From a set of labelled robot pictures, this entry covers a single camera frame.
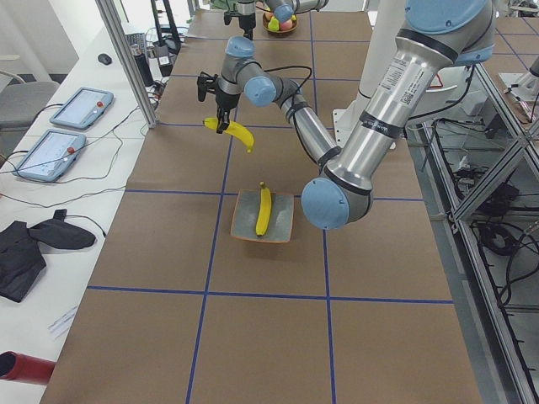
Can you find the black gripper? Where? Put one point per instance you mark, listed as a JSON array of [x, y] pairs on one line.
[[226, 99], [248, 20]]

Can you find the yellow banana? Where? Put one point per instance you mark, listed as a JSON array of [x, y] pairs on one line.
[[234, 129], [265, 207]]

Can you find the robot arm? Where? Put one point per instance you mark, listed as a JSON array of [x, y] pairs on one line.
[[429, 36], [283, 10]]

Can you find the wicker fruit basket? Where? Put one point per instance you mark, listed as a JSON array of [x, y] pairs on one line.
[[265, 19]]

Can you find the grey square plate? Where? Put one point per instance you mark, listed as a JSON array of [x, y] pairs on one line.
[[246, 212]]

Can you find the green pear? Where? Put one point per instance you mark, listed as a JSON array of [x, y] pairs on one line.
[[273, 25]]

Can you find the red apple lower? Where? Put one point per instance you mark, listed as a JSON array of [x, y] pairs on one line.
[[287, 25]]

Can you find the black bottle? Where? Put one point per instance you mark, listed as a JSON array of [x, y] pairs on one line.
[[142, 65]]

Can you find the computer mouse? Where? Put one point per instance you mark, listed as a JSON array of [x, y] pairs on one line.
[[104, 59]]

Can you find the teach pendant far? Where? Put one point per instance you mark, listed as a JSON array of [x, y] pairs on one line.
[[83, 108]]

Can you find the teach pendant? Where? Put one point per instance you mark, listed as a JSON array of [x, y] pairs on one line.
[[51, 156], [83, 108]]

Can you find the teach pendant near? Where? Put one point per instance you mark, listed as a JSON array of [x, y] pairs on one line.
[[51, 156]]

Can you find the black cloth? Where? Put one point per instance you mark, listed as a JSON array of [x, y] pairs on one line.
[[21, 258]]

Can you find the red cylinder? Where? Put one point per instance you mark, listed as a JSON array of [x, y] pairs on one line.
[[27, 369]]

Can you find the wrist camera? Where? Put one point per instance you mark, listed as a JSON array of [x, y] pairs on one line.
[[206, 84]]

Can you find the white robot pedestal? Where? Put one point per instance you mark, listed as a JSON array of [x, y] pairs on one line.
[[382, 47]]

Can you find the aluminium frame post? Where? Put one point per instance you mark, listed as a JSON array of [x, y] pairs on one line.
[[113, 24]]

